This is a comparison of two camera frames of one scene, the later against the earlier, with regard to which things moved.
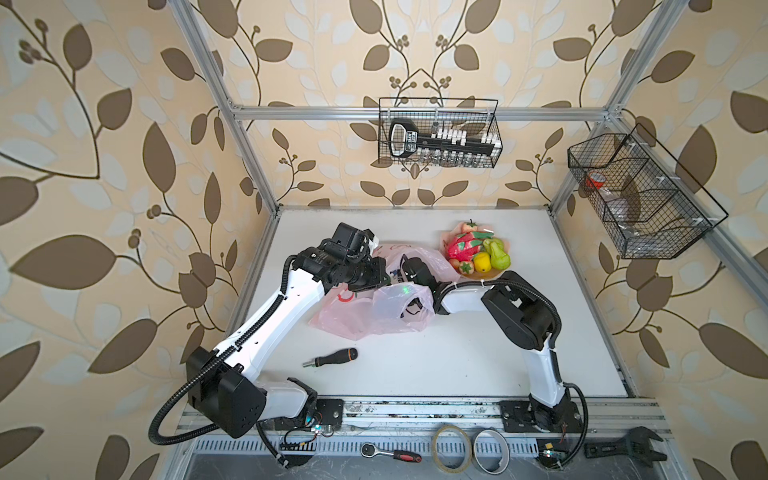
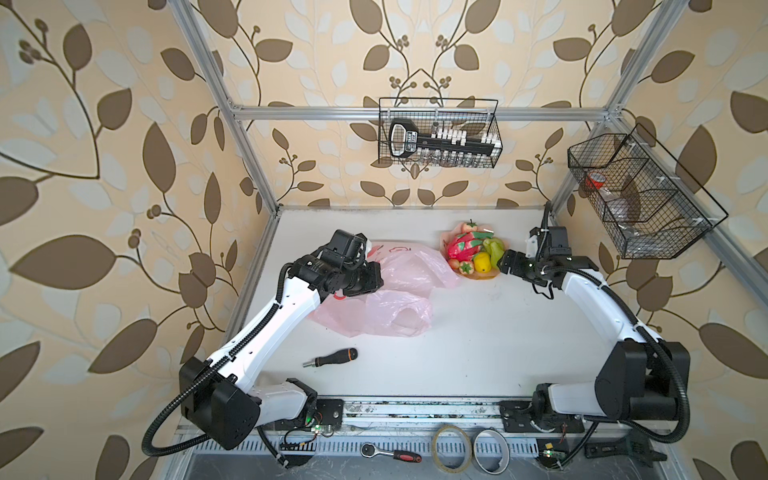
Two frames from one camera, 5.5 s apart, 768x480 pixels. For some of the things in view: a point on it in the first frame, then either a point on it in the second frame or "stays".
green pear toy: (499, 259) stays
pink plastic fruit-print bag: (391, 307) stays
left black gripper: (378, 279) stays
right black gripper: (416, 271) → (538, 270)
